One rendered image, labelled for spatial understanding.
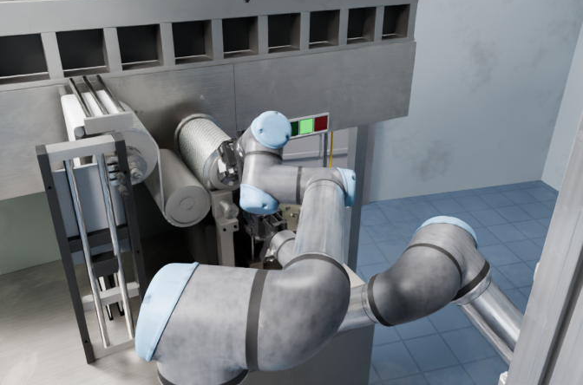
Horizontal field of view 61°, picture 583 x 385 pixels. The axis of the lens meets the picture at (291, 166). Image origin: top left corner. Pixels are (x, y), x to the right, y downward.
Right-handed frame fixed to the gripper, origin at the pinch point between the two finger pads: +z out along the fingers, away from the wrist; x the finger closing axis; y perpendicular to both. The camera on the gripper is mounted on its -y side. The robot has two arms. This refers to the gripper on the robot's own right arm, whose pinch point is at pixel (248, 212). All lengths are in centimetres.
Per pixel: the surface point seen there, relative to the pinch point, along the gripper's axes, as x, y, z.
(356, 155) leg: -71, -17, 46
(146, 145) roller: 26.4, 26.9, -1.8
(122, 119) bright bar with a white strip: 31.3, 35.4, -5.3
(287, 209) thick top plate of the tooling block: -15.7, -6.7, 5.8
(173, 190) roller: 21.2, 13.4, -1.7
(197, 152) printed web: 11.7, 18.7, 6.3
